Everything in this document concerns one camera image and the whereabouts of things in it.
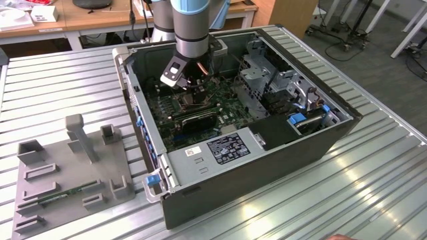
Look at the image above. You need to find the black wheeled equipment stand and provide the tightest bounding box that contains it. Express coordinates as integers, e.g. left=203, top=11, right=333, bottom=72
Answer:
left=338, top=0, right=374, bottom=53

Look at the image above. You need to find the wooden cabinet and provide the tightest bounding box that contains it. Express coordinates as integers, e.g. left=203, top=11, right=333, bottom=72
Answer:
left=257, top=0, right=321, bottom=40

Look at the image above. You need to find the green motherboard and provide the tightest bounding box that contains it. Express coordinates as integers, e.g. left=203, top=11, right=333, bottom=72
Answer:
left=143, top=74, right=271, bottom=151

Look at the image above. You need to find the white cardboard box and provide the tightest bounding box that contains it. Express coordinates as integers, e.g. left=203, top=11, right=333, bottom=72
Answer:
left=30, top=5, right=60, bottom=23

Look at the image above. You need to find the dark grey PC case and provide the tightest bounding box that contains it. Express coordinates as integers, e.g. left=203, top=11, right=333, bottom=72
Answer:
left=111, top=23, right=365, bottom=231

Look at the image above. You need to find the green RAM stick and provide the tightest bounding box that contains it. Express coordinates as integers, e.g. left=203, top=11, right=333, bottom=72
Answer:
left=36, top=180, right=102, bottom=209

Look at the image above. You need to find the white table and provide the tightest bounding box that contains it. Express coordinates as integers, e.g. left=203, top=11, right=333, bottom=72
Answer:
left=390, top=0, right=427, bottom=60

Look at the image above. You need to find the hard disk in blue carrier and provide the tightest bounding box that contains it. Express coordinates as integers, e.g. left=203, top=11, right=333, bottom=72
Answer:
left=287, top=112, right=327, bottom=136

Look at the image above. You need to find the wooden desk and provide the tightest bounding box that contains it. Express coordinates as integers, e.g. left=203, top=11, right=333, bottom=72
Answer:
left=0, top=0, right=261, bottom=38

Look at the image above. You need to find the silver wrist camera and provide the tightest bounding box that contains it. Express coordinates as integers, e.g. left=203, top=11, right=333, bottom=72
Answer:
left=159, top=56, right=190, bottom=88

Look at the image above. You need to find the black expansion card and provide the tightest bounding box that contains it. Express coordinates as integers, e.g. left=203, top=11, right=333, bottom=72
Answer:
left=179, top=111, right=221, bottom=135

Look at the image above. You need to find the CPU socket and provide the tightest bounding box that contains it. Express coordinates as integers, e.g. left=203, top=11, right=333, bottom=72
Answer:
left=173, top=89, right=218, bottom=113

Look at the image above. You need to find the silver power supply unit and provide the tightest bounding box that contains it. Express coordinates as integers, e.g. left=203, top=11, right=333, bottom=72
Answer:
left=165, top=126, right=269, bottom=187

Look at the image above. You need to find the flat white box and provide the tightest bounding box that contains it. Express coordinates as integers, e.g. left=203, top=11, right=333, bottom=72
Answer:
left=0, top=7, right=35, bottom=32

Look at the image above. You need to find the black round object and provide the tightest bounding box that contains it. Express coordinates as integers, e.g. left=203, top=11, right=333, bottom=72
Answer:
left=72, top=0, right=114, bottom=10

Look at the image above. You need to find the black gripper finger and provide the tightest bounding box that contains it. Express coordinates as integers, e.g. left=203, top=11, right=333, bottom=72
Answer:
left=191, top=84, right=206, bottom=99

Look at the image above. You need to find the grey parts rack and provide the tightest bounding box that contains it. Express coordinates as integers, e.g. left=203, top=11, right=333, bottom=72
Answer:
left=11, top=113, right=136, bottom=240

